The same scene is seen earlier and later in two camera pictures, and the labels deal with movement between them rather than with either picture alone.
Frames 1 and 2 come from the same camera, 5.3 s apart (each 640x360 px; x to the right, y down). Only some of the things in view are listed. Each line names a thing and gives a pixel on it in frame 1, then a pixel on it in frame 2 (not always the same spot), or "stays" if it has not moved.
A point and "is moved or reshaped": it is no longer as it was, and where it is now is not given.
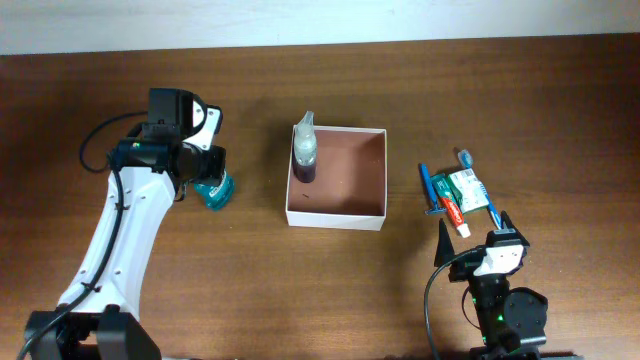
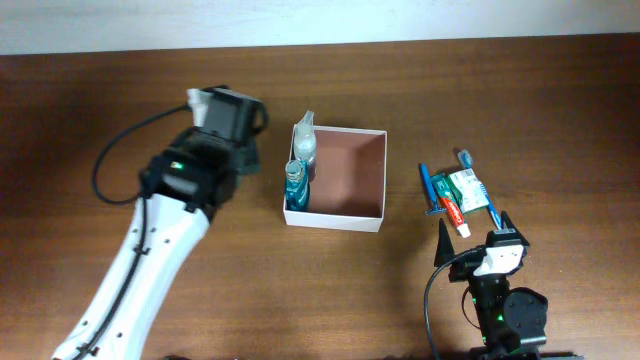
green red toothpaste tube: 449,200 stays
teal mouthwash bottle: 217,196 is moved or reshaped
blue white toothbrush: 467,162 stays
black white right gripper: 464,267 stays
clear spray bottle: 305,149 stays
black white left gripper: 216,165 -> 248,154
